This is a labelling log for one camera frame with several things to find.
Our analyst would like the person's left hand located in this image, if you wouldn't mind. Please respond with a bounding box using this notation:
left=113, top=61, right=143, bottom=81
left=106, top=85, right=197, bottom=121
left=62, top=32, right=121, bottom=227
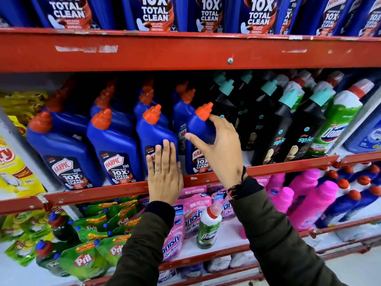
left=146, top=139, right=184, bottom=206

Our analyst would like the person's right hand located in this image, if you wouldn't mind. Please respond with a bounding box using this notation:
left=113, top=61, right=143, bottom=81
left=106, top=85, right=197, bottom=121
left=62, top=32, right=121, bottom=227
left=185, top=114, right=247, bottom=189

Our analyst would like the blue orange-capped cleaner bottle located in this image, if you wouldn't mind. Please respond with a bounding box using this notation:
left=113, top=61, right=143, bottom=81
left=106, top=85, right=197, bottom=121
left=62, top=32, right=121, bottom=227
left=136, top=104, right=180, bottom=177
left=185, top=102, right=217, bottom=175

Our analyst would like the person's right forearm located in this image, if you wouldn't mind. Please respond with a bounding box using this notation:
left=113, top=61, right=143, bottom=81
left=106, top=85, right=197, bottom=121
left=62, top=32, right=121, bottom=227
left=230, top=176, right=349, bottom=286

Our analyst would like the person's left forearm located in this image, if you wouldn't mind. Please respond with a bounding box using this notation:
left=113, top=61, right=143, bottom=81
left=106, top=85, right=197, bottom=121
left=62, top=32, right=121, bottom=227
left=106, top=201, right=176, bottom=286

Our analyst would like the row of blue toilet cleaners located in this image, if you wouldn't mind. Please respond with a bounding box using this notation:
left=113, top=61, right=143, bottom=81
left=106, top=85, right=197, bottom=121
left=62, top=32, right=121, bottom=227
left=26, top=77, right=197, bottom=191

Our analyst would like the pile of pink detergent pouches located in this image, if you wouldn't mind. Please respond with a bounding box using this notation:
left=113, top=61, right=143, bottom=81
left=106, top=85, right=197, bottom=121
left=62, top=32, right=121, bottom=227
left=138, top=176, right=270, bottom=262

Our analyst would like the row of black teal-capped bottles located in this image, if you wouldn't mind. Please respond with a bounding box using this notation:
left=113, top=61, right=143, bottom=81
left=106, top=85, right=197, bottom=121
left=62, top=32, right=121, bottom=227
left=208, top=70, right=335, bottom=167

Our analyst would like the small green white cleaner bottle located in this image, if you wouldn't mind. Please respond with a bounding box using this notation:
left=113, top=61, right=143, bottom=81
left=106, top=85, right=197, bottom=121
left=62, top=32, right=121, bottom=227
left=196, top=202, right=223, bottom=250

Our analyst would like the pink cleaner bottle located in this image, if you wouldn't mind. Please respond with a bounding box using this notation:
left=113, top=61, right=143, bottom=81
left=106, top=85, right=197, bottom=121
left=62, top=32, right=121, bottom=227
left=289, top=181, right=340, bottom=231
left=288, top=169, right=321, bottom=192
left=265, top=173, right=286, bottom=191
left=268, top=186, right=295, bottom=215

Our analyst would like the wide red metal shelf beam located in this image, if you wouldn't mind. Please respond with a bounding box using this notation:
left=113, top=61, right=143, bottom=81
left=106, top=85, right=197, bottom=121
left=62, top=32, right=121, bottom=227
left=0, top=27, right=381, bottom=73

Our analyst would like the green white red-capped bottle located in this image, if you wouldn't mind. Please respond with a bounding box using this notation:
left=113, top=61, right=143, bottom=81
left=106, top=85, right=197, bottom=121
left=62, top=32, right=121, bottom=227
left=311, top=71, right=345, bottom=100
left=304, top=79, right=375, bottom=159
left=284, top=70, right=317, bottom=115

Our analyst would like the white plastic packet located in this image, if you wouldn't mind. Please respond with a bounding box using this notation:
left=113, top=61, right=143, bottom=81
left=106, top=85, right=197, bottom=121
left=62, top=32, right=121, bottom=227
left=230, top=250, right=257, bottom=268
left=157, top=269, right=178, bottom=285
left=205, top=255, right=232, bottom=273
left=179, top=263, right=205, bottom=279

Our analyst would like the dark green dish liquid bottle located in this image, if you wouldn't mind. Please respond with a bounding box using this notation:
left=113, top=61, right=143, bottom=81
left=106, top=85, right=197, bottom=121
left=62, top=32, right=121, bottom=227
left=35, top=240, right=72, bottom=277
left=48, top=213, right=81, bottom=246

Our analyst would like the pile of green dishwash pouches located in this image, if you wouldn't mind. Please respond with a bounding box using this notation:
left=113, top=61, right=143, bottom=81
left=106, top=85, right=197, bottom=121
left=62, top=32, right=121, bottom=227
left=58, top=195, right=145, bottom=282

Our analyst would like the white shelf divider panel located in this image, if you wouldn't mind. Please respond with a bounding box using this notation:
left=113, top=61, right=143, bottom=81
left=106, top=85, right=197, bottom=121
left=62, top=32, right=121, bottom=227
left=326, top=86, right=381, bottom=157
left=0, top=107, right=82, bottom=221

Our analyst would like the row of large blue bottles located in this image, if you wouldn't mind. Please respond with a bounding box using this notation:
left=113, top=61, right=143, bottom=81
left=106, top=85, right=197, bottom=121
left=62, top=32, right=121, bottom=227
left=0, top=0, right=381, bottom=37

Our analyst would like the large yellow scrub packet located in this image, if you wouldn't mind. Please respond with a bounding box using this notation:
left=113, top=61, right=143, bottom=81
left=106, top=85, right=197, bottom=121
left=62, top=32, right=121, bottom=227
left=0, top=135, right=47, bottom=201

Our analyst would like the pile of yellow packets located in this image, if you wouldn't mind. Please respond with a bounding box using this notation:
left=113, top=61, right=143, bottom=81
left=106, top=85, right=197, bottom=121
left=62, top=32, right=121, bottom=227
left=0, top=91, right=49, bottom=137

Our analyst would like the row of dark blue red-capped bottles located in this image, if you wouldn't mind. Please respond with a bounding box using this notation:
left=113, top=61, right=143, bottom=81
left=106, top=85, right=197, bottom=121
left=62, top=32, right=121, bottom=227
left=315, top=162, right=381, bottom=229

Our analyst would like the pile of yellow green pouches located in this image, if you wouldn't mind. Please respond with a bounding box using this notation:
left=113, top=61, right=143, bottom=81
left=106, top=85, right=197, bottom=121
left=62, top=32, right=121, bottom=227
left=0, top=210, right=55, bottom=267

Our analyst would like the light blue cleaner bottle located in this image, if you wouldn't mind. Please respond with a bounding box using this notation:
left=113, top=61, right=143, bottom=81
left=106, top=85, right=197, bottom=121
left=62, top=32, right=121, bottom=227
left=344, top=111, right=381, bottom=154

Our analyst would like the black thread bracelet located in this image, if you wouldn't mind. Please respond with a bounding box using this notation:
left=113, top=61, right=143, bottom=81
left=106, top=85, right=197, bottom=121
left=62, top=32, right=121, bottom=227
left=227, top=166, right=247, bottom=201

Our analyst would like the red shelf front rail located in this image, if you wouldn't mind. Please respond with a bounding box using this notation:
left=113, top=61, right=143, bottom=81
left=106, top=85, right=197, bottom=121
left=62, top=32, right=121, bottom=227
left=0, top=195, right=45, bottom=216
left=310, top=216, right=381, bottom=239
left=316, top=235, right=381, bottom=261
left=44, top=155, right=340, bottom=208
left=83, top=230, right=317, bottom=286
left=339, top=150, right=381, bottom=168

